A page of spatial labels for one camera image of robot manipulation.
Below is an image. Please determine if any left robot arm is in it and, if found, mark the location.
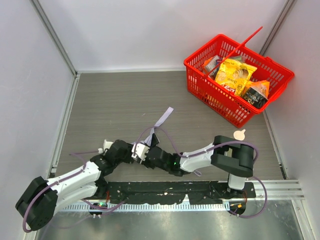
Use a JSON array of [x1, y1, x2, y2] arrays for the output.
[[15, 139, 137, 233]]

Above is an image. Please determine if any yellow chips bag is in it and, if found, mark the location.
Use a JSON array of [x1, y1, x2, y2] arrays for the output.
[[215, 58, 258, 96]]

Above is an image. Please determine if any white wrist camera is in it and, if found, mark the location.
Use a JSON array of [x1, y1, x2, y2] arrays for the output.
[[131, 143, 150, 164], [98, 139, 113, 154]]

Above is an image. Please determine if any pale yellow bottle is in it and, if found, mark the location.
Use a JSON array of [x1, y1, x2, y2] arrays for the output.
[[233, 129, 246, 141]]

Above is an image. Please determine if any lavender folding umbrella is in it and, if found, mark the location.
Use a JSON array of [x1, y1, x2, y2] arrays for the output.
[[137, 107, 202, 177]]

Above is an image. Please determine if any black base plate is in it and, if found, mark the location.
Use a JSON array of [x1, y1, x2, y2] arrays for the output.
[[93, 181, 256, 205]]

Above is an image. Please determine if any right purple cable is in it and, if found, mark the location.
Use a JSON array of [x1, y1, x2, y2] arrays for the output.
[[132, 126, 268, 221]]

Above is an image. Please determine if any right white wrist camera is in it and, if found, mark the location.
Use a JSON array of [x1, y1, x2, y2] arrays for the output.
[[131, 143, 150, 164]]

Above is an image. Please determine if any orange snack packet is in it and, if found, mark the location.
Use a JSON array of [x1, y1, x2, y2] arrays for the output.
[[202, 55, 220, 77]]

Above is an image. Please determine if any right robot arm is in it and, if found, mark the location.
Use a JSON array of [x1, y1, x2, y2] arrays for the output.
[[141, 135, 258, 191]]

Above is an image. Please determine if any slotted cable duct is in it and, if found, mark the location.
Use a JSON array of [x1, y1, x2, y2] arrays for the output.
[[61, 201, 230, 212]]

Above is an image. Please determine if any red plastic shopping basket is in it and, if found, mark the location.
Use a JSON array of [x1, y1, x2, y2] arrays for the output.
[[183, 34, 295, 128]]

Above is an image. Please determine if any black and orange snack bag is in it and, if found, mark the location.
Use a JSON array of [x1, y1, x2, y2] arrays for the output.
[[241, 80, 270, 109]]

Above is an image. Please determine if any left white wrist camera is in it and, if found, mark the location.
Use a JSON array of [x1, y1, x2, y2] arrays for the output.
[[98, 139, 113, 154]]

